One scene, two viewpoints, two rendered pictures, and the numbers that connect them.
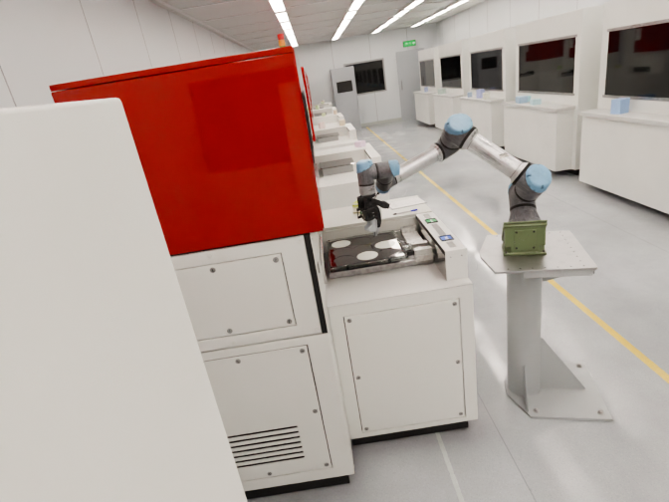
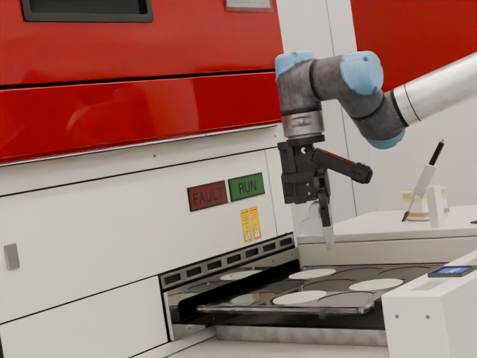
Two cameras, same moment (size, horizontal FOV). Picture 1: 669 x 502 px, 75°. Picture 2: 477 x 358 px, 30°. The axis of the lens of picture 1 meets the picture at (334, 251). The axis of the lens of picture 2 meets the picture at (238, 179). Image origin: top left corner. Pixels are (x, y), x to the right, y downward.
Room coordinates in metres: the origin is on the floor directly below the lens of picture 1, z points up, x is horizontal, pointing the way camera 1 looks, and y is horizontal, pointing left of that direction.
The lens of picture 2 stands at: (0.61, -1.10, 1.22)
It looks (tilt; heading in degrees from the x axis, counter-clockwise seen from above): 3 degrees down; 38
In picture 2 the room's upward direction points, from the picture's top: 8 degrees counter-clockwise
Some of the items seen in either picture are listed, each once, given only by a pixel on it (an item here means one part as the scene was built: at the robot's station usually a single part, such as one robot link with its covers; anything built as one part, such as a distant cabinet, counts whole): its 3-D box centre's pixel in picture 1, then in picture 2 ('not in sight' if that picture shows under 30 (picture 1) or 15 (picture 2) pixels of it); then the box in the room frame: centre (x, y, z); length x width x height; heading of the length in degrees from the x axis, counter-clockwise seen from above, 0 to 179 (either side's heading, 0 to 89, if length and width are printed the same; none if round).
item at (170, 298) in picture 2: (323, 256); (239, 289); (2.03, 0.06, 0.89); 0.44 x 0.02 x 0.10; 0
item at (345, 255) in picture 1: (363, 248); (328, 285); (2.04, -0.15, 0.90); 0.34 x 0.34 x 0.01; 0
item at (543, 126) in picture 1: (562, 92); not in sight; (6.52, -3.62, 1.00); 1.80 x 1.08 x 2.00; 0
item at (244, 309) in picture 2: (368, 262); (275, 310); (1.86, -0.15, 0.90); 0.37 x 0.01 x 0.01; 90
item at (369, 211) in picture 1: (367, 206); (305, 170); (1.97, -0.19, 1.13); 0.09 x 0.08 x 0.12; 119
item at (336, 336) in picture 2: (380, 267); (324, 334); (1.92, -0.21, 0.84); 0.50 x 0.02 x 0.03; 90
